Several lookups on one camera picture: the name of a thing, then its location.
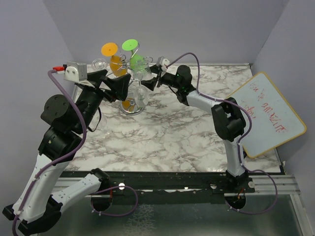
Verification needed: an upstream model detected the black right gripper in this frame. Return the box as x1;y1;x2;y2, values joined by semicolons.
140;64;182;91

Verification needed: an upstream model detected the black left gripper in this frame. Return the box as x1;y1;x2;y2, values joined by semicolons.
76;69;132;132

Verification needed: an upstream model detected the clear tumbler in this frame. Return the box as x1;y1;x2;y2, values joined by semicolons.
134;65;153;81

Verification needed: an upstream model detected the orange plastic wine glass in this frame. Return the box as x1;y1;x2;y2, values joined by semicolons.
101;42;127;77

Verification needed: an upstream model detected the green plastic wine glass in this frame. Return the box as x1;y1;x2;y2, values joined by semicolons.
122;39;146;73

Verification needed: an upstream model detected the clear wine glass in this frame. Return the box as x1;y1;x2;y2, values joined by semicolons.
133;71;149;107
91;58;108;71

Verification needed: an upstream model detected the clear wine glass front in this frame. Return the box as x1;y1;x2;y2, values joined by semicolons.
133;71;149;107

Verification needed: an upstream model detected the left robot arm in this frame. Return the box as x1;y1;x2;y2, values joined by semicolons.
2;70;131;236

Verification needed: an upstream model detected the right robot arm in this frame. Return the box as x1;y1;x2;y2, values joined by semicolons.
141;65;248;192

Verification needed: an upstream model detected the chrome wine glass rack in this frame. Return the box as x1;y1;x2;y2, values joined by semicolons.
118;48;153;116

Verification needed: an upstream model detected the yellow framed whiteboard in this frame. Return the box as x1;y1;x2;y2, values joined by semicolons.
229;72;307;158

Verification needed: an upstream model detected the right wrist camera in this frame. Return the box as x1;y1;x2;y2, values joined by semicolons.
156;57;170;72

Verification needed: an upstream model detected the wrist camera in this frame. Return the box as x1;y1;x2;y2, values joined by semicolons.
156;57;170;72
64;61;94;87

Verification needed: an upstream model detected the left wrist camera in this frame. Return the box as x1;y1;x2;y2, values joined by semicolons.
64;61;94;87

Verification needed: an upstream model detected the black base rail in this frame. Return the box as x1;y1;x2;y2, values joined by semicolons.
59;169;256;205

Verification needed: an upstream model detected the aluminium frame rail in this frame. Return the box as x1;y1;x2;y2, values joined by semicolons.
52;175;301;197

